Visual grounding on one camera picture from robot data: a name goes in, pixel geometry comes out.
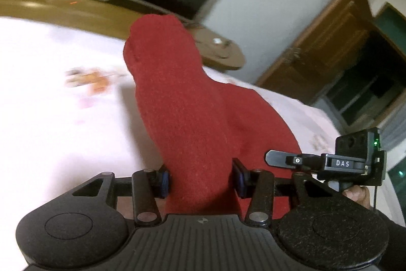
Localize floral white bed sheet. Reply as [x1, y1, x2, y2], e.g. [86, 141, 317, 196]
[0, 16, 379, 271]

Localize brown wooden door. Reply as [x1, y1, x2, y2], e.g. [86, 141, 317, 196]
[255, 0, 372, 105]

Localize wooden tv stand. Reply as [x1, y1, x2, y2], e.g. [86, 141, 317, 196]
[1, 0, 246, 70]

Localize dark red knitted garment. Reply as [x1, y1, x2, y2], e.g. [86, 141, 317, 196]
[123, 14, 300, 215]

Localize person's right hand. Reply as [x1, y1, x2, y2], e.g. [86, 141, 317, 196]
[343, 186, 371, 210]

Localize small white object on stand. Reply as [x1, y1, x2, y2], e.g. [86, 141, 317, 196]
[212, 38, 223, 45]

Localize brass door handle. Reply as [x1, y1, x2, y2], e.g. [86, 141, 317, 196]
[284, 47, 302, 64]

